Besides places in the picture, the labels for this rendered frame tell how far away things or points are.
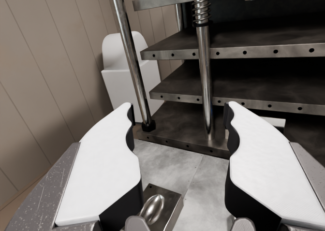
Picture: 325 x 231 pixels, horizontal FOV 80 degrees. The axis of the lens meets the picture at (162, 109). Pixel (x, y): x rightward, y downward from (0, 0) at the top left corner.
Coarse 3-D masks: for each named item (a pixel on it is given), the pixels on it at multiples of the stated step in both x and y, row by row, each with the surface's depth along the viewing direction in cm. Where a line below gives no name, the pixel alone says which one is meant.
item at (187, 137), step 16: (160, 112) 148; (176, 112) 144; (192, 112) 140; (288, 112) 121; (160, 128) 130; (176, 128) 127; (192, 128) 124; (224, 128) 118; (288, 128) 109; (304, 128) 107; (320, 128) 104; (176, 144) 119; (192, 144) 112; (208, 144) 108; (224, 144) 106; (304, 144) 96; (320, 144) 95; (320, 160) 87
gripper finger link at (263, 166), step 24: (240, 120) 10; (264, 120) 10; (240, 144) 8; (264, 144) 8; (288, 144) 8; (240, 168) 7; (264, 168) 7; (288, 168) 7; (240, 192) 7; (264, 192) 6; (288, 192) 6; (312, 192) 6; (240, 216) 7; (264, 216) 6; (288, 216) 6; (312, 216) 6
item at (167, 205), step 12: (144, 192) 78; (156, 192) 77; (168, 192) 76; (144, 204) 73; (156, 204) 75; (168, 204) 71; (180, 204) 74; (144, 216) 71; (156, 216) 71; (168, 216) 68; (156, 228) 65; (168, 228) 67
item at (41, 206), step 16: (64, 160) 8; (48, 176) 7; (64, 176) 7; (32, 192) 7; (48, 192) 7; (64, 192) 7; (32, 208) 6; (48, 208) 6; (16, 224) 6; (32, 224) 6; (48, 224) 6; (80, 224) 6; (96, 224) 6
